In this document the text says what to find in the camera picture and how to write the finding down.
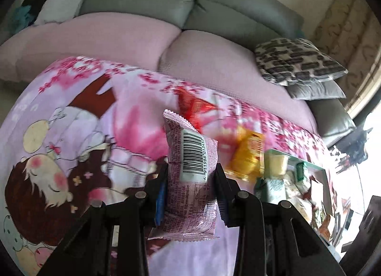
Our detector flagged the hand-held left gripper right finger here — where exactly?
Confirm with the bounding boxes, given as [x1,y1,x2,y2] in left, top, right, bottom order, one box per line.
[214,163,340,276]

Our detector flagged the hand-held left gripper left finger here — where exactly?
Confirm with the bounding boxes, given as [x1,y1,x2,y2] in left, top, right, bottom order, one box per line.
[37,160,169,276]

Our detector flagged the pink snack packet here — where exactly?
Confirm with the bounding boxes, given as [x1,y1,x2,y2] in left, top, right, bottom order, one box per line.
[147,109,221,241]

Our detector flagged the teal shallow box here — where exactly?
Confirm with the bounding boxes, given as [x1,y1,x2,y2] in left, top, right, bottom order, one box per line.
[262,149,343,261]

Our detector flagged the clear bun packet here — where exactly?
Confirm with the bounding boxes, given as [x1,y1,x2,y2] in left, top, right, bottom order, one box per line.
[263,152,290,179]

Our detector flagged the orange yellow snack packet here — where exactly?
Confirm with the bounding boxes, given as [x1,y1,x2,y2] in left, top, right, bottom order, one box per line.
[226,129,266,182]

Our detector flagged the beige snack packet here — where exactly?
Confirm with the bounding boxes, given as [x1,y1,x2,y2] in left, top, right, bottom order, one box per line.
[290,196,313,223]

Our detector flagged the dark object by window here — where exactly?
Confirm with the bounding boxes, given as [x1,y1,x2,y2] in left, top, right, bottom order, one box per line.
[330,127,374,172]

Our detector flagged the shiny red snack packet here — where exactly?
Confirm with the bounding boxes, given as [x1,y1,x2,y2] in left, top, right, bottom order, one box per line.
[175,87,219,134]

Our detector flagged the printed cartoon blanket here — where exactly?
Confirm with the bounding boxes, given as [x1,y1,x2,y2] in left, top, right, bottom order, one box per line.
[0,56,337,276]

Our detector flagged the grey pillow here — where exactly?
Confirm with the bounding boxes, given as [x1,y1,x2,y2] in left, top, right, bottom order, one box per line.
[287,80,347,101]

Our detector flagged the pink sofa cover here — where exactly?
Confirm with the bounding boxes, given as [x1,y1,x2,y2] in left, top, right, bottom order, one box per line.
[0,12,324,138]

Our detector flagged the black and white patterned pillow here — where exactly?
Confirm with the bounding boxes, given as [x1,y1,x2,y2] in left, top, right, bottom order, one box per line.
[254,38,349,86]

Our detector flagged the patterned beige curtain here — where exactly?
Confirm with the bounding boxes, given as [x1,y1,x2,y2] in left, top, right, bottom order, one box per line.
[310,0,381,116]

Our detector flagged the white cushion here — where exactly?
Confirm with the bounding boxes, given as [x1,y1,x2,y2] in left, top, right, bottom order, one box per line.
[36,0,95,25]

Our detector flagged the dark and teal clothes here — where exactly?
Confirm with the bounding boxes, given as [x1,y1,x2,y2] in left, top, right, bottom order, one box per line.
[9,0,50,36]

